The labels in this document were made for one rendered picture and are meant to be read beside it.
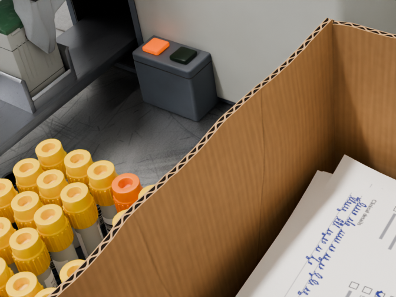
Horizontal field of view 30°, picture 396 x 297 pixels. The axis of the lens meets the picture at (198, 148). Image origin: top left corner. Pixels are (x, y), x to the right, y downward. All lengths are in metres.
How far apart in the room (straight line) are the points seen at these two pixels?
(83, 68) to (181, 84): 0.09
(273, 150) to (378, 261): 0.08
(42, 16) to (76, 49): 0.10
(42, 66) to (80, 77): 0.04
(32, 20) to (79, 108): 0.12
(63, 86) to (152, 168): 0.10
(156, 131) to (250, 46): 0.11
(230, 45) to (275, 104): 0.17
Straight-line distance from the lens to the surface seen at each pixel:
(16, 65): 0.56
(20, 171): 0.41
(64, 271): 0.35
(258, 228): 0.42
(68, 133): 0.61
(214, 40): 0.57
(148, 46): 0.59
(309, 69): 0.41
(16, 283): 0.36
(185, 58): 0.57
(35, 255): 0.37
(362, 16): 0.52
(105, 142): 0.59
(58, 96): 0.59
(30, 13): 0.54
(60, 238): 0.38
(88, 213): 0.39
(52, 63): 0.58
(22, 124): 0.57
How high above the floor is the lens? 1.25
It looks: 41 degrees down
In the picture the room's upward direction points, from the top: 10 degrees counter-clockwise
